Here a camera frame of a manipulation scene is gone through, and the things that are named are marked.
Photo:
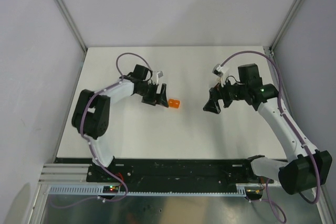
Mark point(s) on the orange pill organizer box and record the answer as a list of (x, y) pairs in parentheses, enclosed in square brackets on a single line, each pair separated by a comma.
[(174, 103)]

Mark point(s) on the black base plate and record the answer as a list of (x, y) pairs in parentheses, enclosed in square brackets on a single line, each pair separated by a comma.
[(180, 174)]

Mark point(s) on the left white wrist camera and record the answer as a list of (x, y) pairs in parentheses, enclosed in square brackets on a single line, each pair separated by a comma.
[(156, 76)]

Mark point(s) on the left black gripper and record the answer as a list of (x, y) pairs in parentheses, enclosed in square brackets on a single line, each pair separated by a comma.
[(156, 98)]

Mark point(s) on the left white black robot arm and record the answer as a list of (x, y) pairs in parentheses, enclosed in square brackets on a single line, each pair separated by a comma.
[(92, 112)]

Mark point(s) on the right aluminium frame post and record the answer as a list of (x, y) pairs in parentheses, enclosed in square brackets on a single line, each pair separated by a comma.
[(292, 12)]

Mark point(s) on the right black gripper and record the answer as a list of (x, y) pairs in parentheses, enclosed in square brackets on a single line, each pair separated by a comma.
[(217, 93)]

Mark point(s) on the aluminium frame post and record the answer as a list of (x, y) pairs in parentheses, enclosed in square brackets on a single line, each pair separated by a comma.
[(62, 7), (292, 12)]

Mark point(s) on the grey slotted cable duct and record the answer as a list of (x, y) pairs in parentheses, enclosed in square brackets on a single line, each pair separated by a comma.
[(109, 190)]

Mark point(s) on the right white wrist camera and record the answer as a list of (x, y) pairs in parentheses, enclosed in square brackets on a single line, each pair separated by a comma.
[(222, 72)]

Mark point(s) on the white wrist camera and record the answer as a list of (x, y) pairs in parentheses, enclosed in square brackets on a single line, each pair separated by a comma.
[(222, 72), (156, 76)]

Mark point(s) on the left aluminium frame post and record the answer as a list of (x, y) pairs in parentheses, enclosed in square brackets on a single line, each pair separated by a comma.
[(62, 7)]

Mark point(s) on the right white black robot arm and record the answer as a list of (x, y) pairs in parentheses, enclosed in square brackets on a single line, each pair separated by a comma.
[(251, 89)]

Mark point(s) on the aluminium side rail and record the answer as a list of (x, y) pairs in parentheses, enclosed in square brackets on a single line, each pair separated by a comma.
[(286, 90)]

